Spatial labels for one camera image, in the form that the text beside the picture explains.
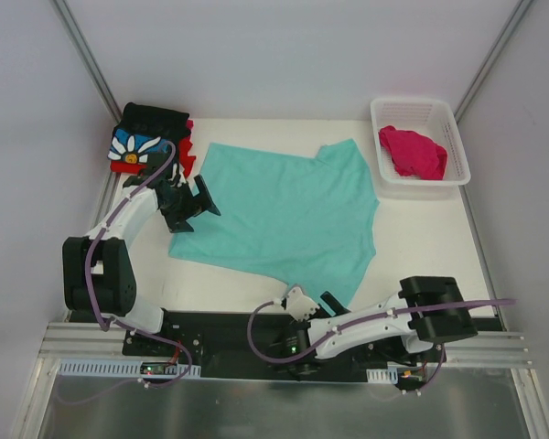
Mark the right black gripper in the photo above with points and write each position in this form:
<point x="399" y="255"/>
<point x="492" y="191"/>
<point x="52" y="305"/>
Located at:
<point x="328" y="306"/>

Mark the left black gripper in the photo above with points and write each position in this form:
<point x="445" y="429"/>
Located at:
<point x="188" y="207"/>

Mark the teal t shirt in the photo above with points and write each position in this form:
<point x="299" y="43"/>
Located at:
<point x="299" y="220"/>

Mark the white plastic basket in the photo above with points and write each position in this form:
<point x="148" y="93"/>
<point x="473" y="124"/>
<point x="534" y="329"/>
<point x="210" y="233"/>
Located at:
<point x="428" y="117"/>

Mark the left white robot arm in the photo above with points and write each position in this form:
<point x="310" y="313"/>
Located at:
<point x="98" y="275"/>

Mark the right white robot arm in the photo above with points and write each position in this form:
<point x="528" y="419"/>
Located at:
<point x="426" y="311"/>

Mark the red folded t shirt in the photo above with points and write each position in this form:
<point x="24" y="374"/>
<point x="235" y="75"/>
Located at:
<point x="129" y="159"/>

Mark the magenta t shirt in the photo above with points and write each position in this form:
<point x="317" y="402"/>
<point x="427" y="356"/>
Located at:
<point x="413" y="154"/>

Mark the right white cable duct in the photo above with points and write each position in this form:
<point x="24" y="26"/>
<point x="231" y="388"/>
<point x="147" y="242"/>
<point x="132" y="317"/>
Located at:
<point x="387" y="376"/>

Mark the white cable duct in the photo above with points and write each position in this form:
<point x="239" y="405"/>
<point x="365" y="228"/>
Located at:
<point x="105" y="368"/>
<point x="387" y="376"/>

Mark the left white cable duct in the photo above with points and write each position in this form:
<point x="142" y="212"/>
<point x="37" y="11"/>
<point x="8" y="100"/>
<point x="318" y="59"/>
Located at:
<point x="105" y="368"/>

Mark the left aluminium frame post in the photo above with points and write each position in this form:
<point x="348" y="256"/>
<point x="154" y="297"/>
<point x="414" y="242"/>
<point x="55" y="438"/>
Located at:
<point x="89" y="62"/>

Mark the aluminium frame post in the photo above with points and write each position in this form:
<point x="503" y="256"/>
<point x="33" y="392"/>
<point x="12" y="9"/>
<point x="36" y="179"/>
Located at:
<point x="511" y="26"/>
<point x="89" y="62"/>

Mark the right aluminium frame post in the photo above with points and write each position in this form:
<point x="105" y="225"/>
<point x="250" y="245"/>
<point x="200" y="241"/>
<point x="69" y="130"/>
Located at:
<point x="511" y="26"/>

